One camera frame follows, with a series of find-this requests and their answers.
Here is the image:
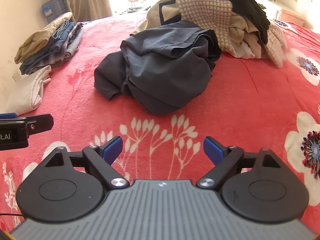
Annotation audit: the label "light wooden cabinet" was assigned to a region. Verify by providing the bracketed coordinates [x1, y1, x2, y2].
[247, 0, 307, 27]

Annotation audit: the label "dark grey pants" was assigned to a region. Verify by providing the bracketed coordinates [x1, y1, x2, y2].
[94, 21, 222, 115]

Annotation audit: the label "white folded cloth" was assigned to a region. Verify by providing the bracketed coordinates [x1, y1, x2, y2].
[4, 65, 52, 115]

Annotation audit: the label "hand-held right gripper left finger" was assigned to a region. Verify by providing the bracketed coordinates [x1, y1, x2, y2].
[44, 135, 130, 189]

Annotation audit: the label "pile of unfolded clothes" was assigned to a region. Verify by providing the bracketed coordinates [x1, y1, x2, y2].
[175, 0, 287, 68]

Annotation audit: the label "red floral blanket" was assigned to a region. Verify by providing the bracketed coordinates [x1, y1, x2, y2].
[0, 7, 320, 233]

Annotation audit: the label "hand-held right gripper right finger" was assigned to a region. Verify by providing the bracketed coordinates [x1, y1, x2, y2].
[196, 136, 282, 188]

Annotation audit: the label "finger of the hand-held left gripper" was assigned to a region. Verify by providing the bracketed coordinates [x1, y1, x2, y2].
[0, 112, 54, 137]

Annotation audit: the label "folded denim jeans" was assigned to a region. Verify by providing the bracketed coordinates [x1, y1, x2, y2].
[20, 20, 77, 75]

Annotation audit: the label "beige garment with black trim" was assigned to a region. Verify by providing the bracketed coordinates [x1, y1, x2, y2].
[130, 0, 183, 35]

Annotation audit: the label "cream garment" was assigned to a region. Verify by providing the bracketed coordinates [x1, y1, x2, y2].
[229, 15, 269, 59]

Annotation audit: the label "beige curtain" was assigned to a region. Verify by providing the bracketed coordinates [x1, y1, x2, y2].
[62, 0, 113, 22]

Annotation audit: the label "blue storage box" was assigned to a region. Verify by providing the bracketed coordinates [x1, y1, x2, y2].
[41, 0, 73, 22]

